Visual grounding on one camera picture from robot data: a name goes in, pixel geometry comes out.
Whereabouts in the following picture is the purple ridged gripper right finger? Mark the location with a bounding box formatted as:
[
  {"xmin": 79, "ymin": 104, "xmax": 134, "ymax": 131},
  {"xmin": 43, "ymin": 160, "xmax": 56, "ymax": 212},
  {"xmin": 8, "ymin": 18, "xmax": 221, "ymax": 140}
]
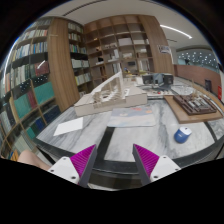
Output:
[{"xmin": 132, "ymin": 144, "xmax": 180, "ymax": 186}]

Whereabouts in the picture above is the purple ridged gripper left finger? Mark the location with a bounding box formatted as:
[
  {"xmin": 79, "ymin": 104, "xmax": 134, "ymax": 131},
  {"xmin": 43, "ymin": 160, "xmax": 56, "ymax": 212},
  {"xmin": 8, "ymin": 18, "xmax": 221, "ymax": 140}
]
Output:
[{"xmin": 49, "ymin": 145, "xmax": 97, "ymax": 188}]

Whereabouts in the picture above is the blue and white computer mouse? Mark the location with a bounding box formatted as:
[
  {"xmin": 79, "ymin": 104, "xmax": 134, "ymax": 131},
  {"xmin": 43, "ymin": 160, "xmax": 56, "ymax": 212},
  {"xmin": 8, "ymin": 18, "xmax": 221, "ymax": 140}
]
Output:
[{"xmin": 174, "ymin": 126, "xmax": 192, "ymax": 143}]

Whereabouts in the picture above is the pastel patterned mouse pad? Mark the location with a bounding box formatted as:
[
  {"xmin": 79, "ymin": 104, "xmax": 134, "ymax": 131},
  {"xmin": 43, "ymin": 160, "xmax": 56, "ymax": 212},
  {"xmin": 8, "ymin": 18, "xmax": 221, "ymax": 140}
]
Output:
[{"xmin": 107, "ymin": 106, "xmax": 156, "ymax": 128}]

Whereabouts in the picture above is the white paper sheet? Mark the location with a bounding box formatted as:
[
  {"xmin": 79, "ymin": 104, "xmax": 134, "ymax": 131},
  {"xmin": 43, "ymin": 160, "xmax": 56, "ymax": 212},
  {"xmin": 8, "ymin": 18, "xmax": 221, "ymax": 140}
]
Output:
[{"xmin": 54, "ymin": 118, "xmax": 83, "ymax": 136}]

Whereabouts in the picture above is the person's bare knee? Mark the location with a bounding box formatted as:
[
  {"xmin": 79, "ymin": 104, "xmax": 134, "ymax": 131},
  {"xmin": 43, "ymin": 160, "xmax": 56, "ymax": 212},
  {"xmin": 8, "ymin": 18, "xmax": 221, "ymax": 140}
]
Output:
[{"xmin": 18, "ymin": 150, "xmax": 50, "ymax": 170}]

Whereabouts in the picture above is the dark model on wooden board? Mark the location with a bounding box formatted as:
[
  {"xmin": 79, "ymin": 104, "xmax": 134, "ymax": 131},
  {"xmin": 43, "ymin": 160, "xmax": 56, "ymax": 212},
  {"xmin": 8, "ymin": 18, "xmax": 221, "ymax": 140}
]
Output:
[{"xmin": 165, "ymin": 95, "xmax": 223, "ymax": 124}]

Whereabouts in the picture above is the white architectural building model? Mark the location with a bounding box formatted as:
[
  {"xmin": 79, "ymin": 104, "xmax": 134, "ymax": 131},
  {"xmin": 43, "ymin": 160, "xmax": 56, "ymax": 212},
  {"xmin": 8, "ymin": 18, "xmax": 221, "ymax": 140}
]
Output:
[{"xmin": 74, "ymin": 72, "xmax": 147, "ymax": 117}]

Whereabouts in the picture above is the clear model on white base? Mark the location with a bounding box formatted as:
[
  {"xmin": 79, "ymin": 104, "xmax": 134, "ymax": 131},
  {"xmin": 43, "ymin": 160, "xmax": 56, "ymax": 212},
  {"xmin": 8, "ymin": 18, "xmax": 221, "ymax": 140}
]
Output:
[{"xmin": 171, "ymin": 84, "xmax": 194, "ymax": 95}]

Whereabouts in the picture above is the wooden bookshelf with books left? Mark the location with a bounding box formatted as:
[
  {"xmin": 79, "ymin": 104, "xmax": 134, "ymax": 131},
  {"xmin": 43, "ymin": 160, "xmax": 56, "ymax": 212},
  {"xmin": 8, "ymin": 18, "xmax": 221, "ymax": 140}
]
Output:
[{"xmin": 0, "ymin": 17, "xmax": 93, "ymax": 161}]

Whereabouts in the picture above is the wooden display shelving unit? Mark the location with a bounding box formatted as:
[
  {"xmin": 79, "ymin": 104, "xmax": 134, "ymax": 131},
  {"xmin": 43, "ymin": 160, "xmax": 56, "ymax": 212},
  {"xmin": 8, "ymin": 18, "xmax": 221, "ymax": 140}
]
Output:
[{"xmin": 84, "ymin": 15, "xmax": 174, "ymax": 87}]

